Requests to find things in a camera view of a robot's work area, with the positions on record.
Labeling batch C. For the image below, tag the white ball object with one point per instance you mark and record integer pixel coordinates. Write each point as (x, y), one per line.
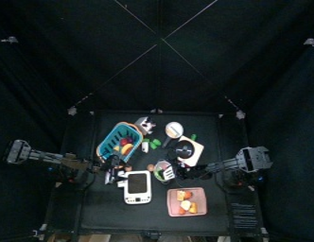
(173, 129)

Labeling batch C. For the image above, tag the small white toy bottle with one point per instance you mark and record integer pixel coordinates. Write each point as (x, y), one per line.
(145, 146)

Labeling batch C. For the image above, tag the white card reader device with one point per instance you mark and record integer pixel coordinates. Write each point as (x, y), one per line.
(137, 195)

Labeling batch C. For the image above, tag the small brown toy piece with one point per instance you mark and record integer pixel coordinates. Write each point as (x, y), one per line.
(128, 168)

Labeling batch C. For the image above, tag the pink cutting board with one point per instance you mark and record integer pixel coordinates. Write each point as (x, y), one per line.
(200, 197)

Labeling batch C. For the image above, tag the green toy leafy vegetable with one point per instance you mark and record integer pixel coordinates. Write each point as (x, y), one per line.
(154, 143)

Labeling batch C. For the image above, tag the orange toy fruit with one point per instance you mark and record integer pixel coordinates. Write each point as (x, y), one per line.
(128, 148)

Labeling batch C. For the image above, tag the black toy pot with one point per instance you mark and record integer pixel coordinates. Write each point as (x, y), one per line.
(184, 149)

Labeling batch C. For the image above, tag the blue basket with orange rim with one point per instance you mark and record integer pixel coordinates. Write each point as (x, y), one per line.
(105, 148)

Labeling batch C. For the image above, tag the orange salmon sushi toy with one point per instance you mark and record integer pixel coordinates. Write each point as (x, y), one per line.
(188, 195)

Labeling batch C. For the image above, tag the white toy spatula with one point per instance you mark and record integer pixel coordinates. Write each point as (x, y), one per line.
(168, 173)

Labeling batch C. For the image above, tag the orange shrimp sushi toy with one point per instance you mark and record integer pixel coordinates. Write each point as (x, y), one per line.
(181, 211)

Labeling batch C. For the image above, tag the white rice ball toy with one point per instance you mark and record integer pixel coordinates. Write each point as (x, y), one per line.
(185, 205)

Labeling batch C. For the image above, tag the clear bowl with toy food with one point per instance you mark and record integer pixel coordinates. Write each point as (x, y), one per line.
(160, 170)

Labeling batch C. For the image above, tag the black and white toy carton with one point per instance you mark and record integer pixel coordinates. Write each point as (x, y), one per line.
(145, 124)

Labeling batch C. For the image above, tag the brown toy egg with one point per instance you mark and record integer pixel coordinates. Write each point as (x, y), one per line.
(150, 167)

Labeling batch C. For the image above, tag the red toy fruit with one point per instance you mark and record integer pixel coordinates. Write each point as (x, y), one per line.
(126, 141)

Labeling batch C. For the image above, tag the small yellow toy fruit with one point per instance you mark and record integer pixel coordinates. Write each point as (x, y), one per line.
(117, 148)

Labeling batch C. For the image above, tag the yellow orange sushi toy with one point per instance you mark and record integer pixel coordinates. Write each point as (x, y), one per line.
(193, 208)

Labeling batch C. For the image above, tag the grey frame clamp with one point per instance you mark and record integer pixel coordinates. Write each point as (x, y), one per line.
(240, 114)
(156, 110)
(310, 42)
(11, 40)
(71, 110)

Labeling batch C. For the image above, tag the yellow egg sushi toy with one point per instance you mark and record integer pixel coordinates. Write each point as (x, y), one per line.
(180, 195)

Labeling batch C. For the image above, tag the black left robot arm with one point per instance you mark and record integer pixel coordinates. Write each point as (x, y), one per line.
(37, 155)

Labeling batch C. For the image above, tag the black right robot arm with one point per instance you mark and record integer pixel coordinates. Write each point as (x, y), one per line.
(233, 163)

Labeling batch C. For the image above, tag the small green toy vegetable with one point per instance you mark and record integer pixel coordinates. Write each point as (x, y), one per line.
(193, 137)

